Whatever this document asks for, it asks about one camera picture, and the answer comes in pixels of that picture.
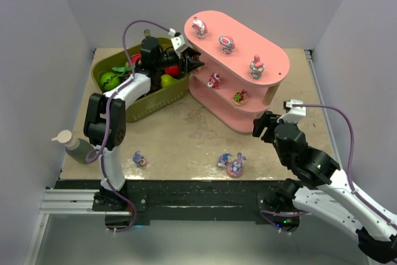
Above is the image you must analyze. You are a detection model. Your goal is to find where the pink white figurine toy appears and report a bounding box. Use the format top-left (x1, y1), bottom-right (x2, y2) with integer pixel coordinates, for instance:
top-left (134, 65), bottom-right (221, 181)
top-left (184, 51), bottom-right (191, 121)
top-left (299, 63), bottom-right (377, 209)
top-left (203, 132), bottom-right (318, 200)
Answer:
top-left (192, 17), bottom-right (208, 39)

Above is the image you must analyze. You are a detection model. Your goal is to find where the red white figurine toy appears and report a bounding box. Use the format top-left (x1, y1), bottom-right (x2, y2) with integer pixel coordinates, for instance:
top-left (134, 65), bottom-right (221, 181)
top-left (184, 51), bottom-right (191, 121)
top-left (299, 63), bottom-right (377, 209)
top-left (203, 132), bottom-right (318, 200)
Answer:
top-left (207, 73), bottom-right (220, 89)

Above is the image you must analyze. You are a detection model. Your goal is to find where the pink egg strawberry toy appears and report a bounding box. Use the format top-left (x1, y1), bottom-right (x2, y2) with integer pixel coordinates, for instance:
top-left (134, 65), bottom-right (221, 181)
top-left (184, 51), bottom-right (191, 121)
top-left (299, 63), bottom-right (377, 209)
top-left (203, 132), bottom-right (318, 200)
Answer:
top-left (233, 89), bottom-right (249, 106)

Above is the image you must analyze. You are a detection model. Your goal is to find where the pink oval figurine toy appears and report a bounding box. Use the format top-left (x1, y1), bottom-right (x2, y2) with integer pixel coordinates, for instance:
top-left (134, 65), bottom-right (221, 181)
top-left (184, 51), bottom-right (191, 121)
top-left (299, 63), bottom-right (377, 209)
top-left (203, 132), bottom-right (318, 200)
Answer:
top-left (218, 35), bottom-right (235, 54)

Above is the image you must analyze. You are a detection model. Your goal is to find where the blue purple bunny toy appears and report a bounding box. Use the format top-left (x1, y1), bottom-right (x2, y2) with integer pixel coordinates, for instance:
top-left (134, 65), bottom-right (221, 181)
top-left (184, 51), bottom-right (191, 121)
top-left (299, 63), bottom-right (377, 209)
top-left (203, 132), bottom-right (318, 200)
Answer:
top-left (217, 153), bottom-right (233, 168)

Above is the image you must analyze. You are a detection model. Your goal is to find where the pink hat figurine toy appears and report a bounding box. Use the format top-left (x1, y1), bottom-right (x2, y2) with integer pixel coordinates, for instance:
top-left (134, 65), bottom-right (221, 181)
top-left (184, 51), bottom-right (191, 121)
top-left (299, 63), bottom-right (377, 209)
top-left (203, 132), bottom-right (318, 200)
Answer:
top-left (249, 55), bottom-right (265, 79)

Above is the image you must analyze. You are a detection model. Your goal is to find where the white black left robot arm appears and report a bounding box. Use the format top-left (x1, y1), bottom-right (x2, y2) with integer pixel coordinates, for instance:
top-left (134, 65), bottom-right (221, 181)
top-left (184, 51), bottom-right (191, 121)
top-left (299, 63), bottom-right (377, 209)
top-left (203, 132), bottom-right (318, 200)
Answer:
top-left (83, 35), bottom-right (203, 210)

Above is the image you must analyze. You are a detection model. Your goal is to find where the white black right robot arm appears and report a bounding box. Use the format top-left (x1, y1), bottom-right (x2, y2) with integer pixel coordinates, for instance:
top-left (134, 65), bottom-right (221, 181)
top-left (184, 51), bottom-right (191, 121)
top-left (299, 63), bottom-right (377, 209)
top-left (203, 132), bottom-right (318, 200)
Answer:
top-left (252, 110), bottom-right (396, 264)

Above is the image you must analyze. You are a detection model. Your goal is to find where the pink three-tier shelf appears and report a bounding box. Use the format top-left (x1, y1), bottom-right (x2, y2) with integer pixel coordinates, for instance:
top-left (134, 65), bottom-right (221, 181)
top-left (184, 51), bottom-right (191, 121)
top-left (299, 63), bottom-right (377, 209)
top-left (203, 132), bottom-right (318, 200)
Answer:
top-left (184, 11), bottom-right (290, 134)

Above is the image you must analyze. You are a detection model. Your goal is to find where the red apple toy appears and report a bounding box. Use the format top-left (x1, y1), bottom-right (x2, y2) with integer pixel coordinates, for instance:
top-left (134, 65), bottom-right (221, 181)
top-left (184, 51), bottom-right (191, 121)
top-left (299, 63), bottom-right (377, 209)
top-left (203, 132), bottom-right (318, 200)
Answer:
top-left (164, 65), bottom-right (181, 78)

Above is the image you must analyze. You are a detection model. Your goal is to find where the green pear toy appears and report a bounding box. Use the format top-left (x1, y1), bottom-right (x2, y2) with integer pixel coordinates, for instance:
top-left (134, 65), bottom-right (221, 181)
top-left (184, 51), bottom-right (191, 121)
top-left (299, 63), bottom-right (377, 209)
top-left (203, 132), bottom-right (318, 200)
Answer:
top-left (161, 74), bottom-right (179, 88)

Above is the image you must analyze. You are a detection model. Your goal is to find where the olive green plastic basket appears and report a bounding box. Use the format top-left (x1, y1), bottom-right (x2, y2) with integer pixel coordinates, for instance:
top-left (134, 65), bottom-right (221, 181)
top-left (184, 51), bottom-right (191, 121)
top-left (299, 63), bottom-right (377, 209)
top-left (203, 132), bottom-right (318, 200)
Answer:
top-left (92, 37), bottom-right (189, 123)

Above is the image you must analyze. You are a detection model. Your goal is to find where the green glass bottle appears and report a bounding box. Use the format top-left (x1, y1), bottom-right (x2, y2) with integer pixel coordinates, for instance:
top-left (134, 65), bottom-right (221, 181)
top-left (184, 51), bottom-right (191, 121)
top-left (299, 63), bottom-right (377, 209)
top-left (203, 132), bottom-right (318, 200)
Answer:
top-left (144, 29), bottom-right (151, 38)

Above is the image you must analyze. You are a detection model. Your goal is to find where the purple bunny pink disc toy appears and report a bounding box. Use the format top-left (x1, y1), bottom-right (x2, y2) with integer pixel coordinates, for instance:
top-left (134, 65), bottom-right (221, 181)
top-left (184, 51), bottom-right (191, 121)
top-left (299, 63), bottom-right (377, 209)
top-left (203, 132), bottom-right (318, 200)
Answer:
top-left (226, 152), bottom-right (246, 178)

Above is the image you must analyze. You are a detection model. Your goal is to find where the red dragon fruit toy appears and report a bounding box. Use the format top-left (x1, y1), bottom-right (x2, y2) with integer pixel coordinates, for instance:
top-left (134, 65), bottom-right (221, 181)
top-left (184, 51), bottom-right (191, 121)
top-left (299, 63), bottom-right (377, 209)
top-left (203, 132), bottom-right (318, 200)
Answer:
top-left (112, 54), bottom-right (141, 76)

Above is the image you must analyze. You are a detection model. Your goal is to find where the green lime toy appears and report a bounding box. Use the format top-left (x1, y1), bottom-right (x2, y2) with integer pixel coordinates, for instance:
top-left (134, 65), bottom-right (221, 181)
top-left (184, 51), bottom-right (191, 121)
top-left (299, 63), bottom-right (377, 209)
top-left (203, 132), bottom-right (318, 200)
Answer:
top-left (99, 72), bottom-right (121, 91)

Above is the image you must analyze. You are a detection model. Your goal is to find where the purple elephant figurine toy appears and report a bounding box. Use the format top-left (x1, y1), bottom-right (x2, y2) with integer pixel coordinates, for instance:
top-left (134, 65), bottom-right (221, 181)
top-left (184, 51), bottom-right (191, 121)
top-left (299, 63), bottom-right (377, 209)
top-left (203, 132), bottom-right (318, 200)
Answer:
top-left (133, 151), bottom-right (147, 168)

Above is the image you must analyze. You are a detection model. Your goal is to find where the green soap pump bottle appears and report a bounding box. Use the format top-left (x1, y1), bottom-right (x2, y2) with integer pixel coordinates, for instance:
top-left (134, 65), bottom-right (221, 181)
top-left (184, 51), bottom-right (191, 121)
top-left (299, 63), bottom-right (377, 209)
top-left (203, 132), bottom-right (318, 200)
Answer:
top-left (51, 130), bottom-right (93, 164)

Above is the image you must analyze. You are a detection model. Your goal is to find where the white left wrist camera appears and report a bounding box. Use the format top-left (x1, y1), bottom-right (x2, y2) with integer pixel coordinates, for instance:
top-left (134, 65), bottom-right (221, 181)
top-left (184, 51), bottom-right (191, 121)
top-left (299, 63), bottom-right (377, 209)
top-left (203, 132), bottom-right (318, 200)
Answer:
top-left (168, 28), bottom-right (189, 58)

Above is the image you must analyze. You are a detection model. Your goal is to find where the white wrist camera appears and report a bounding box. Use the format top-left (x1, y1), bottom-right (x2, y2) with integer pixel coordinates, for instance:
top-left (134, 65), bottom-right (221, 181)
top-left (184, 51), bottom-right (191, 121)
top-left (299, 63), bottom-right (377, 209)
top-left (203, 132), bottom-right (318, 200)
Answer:
top-left (277, 99), bottom-right (306, 124)
top-left (168, 28), bottom-right (189, 58)

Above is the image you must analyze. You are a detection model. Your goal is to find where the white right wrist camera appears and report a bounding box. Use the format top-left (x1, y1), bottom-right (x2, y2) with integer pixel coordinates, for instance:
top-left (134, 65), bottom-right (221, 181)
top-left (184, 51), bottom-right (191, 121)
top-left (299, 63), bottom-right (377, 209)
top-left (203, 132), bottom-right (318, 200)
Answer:
top-left (277, 99), bottom-right (306, 124)

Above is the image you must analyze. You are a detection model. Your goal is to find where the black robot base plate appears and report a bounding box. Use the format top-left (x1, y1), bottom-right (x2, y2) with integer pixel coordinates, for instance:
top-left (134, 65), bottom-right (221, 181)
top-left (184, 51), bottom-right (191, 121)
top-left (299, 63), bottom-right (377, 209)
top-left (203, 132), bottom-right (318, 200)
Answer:
top-left (55, 179), bottom-right (300, 231)

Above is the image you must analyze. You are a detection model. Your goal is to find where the aluminium frame rail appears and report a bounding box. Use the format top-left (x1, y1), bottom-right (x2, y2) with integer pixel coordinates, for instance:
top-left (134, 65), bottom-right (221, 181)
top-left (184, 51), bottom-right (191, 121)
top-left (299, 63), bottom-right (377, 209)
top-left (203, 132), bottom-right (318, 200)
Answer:
top-left (30, 48), bottom-right (381, 265)

